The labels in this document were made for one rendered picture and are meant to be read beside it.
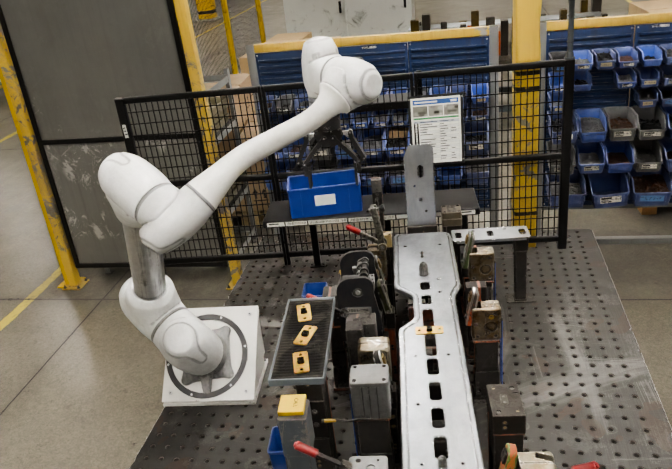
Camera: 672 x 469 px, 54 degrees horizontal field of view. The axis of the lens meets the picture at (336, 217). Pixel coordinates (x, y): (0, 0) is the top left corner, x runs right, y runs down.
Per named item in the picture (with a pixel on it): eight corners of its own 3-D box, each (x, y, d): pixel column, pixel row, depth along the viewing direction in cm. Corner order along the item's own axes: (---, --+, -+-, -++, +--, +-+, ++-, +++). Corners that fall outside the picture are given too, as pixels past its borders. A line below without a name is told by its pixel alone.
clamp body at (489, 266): (500, 338, 242) (500, 255, 228) (467, 339, 244) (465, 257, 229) (496, 324, 250) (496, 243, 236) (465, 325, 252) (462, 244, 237)
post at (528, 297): (535, 302, 261) (537, 237, 249) (507, 303, 262) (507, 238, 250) (532, 293, 266) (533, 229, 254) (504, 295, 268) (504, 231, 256)
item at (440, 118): (464, 163, 283) (462, 92, 270) (411, 166, 285) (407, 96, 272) (464, 161, 284) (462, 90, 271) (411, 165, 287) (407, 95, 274)
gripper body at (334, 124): (309, 119, 182) (313, 151, 186) (340, 117, 181) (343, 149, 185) (312, 111, 189) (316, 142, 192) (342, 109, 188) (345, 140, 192)
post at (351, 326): (373, 437, 204) (362, 328, 187) (357, 437, 204) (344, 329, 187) (374, 425, 208) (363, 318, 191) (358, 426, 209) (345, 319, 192)
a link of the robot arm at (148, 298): (153, 353, 221) (112, 312, 228) (191, 324, 230) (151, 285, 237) (130, 205, 162) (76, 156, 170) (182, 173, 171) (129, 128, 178)
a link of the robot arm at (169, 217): (205, 200, 163) (169, 170, 168) (153, 254, 160) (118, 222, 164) (221, 220, 175) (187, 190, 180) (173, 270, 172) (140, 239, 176)
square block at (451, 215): (464, 290, 274) (462, 212, 259) (444, 291, 275) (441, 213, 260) (462, 280, 281) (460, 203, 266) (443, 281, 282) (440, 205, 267)
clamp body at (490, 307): (507, 403, 211) (508, 311, 197) (469, 404, 212) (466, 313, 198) (503, 384, 219) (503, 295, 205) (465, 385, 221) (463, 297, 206)
